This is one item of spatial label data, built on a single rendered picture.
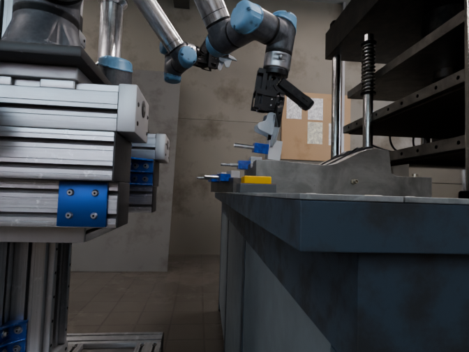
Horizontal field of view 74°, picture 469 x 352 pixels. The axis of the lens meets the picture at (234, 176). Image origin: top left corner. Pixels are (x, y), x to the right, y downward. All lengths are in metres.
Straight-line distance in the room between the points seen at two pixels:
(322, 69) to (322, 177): 3.88
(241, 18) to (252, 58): 3.65
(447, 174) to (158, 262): 2.55
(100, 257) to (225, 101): 2.40
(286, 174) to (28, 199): 0.59
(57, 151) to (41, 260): 0.37
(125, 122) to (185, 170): 3.49
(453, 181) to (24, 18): 1.70
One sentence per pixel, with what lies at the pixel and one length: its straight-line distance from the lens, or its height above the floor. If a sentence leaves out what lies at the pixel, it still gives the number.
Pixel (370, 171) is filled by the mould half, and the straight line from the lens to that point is 0.94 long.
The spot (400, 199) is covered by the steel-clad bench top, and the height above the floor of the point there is 0.80.
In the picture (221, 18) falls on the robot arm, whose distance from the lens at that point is 0.96.
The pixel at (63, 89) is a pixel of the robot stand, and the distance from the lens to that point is 0.66.
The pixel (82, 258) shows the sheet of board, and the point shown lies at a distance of 3.47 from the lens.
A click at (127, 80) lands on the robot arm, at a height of 1.18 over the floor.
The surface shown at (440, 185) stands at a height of 0.86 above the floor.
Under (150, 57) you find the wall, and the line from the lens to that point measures 4.47.
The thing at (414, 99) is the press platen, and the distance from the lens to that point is 1.70.
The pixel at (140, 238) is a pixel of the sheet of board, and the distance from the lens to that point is 3.36.
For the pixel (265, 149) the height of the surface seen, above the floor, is 0.92.
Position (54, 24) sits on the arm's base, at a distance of 0.73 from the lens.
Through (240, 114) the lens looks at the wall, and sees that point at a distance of 4.23.
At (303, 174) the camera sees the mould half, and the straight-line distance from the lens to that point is 0.86.
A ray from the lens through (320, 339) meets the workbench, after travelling 0.34.
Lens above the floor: 0.80
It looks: 3 degrees up
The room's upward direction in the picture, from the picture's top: 2 degrees clockwise
